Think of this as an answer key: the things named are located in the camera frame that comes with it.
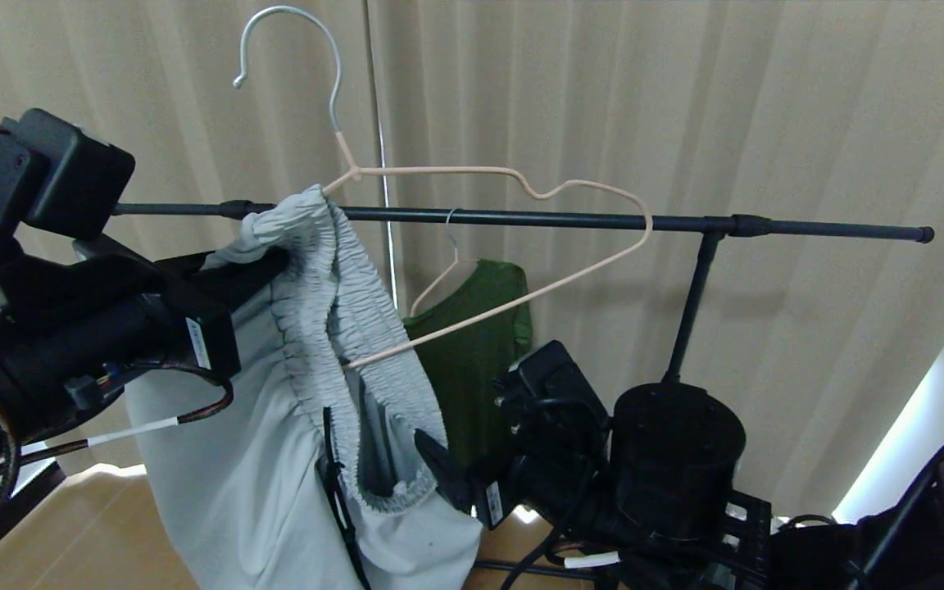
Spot pale grey garment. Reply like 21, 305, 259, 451
124, 184, 485, 590

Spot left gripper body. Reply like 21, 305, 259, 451
0, 291, 242, 443

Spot beige curtain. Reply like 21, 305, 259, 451
0, 0, 944, 525

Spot black clothes rack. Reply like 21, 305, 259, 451
111, 201, 936, 587

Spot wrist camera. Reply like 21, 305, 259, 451
0, 109, 137, 261
495, 340, 609, 461

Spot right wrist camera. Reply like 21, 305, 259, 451
495, 340, 609, 461

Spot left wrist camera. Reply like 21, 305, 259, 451
0, 109, 137, 261

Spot black cable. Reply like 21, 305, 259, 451
501, 402, 944, 590

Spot pink clothes hanger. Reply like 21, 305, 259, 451
411, 209, 481, 318
232, 7, 654, 371

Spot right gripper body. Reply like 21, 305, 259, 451
472, 455, 630, 535

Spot green printed shirt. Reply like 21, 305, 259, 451
402, 260, 534, 470

